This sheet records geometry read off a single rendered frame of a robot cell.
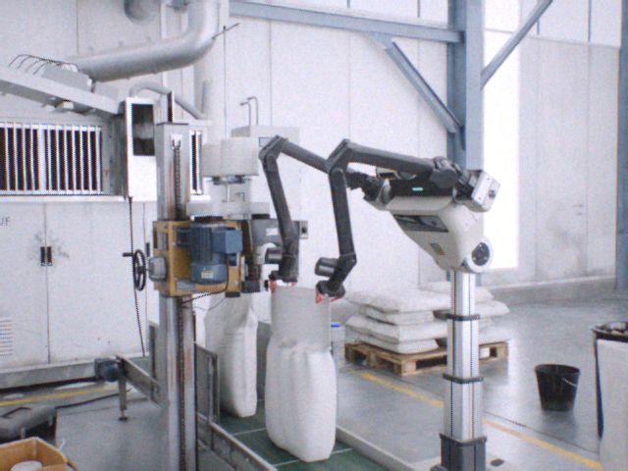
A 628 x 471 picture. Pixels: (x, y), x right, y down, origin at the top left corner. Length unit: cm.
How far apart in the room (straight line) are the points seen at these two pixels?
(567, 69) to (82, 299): 741
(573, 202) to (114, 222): 687
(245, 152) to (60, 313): 311
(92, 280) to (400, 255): 413
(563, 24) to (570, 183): 219
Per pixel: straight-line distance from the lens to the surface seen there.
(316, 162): 289
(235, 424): 341
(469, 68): 886
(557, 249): 1040
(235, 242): 282
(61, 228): 565
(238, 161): 289
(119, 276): 576
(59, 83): 535
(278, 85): 778
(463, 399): 299
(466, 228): 271
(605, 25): 1138
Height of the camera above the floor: 143
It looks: 3 degrees down
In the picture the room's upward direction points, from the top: 1 degrees counter-clockwise
